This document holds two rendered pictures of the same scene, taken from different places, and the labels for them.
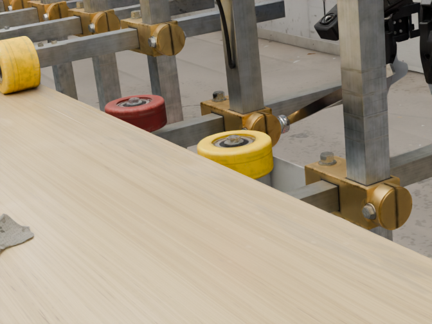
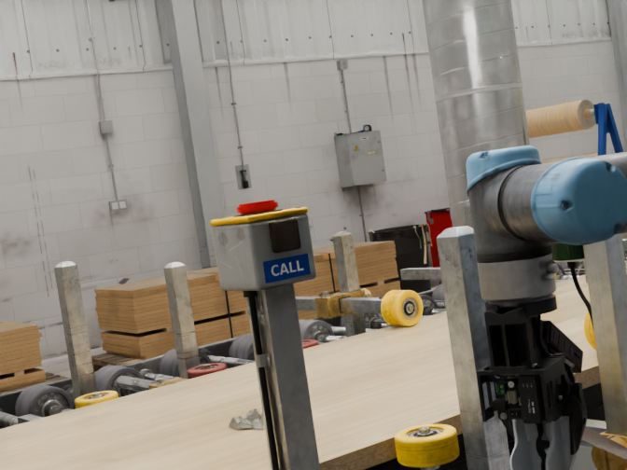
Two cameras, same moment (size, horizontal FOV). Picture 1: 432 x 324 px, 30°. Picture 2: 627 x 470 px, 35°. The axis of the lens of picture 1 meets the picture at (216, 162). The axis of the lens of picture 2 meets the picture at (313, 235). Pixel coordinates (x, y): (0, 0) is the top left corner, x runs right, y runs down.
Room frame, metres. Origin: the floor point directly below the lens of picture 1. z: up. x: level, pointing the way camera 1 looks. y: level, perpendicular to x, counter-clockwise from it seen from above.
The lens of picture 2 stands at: (0.55, -1.26, 1.24)
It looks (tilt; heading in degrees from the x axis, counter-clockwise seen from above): 3 degrees down; 83
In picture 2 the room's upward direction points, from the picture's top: 8 degrees counter-clockwise
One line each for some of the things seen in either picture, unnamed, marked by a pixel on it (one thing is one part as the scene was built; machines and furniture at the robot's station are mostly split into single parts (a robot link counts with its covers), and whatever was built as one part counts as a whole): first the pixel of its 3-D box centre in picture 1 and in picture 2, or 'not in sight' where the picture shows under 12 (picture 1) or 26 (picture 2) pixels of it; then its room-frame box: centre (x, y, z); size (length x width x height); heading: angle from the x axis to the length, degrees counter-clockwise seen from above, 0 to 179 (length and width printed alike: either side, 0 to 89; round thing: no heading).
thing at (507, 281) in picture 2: not in sight; (520, 279); (0.88, -0.29, 1.12); 0.08 x 0.08 x 0.05
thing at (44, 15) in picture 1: (49, 13); not in sight; (1.75, 0.32, 0.95); 0.14 x 0.06 x 0.05; 29
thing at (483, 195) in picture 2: not in sight; (508, 202); (0.88, -0.29, 1.19); 0.09 x 0.08 x 0.11; 101
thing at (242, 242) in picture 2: not in sight; (264, 252); (0.63, -0.30, 1.18); 0.07 x 0.07 x 0.08; 29
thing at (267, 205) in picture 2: not in sight; (257, 211); (0.63, -0.30, 1.22); 0.04 x 0.04 x 0.02
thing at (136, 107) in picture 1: (139, 139); not in sight; (1.04, 0.10, 0.85); 0.08 x 0.08 x 0.11
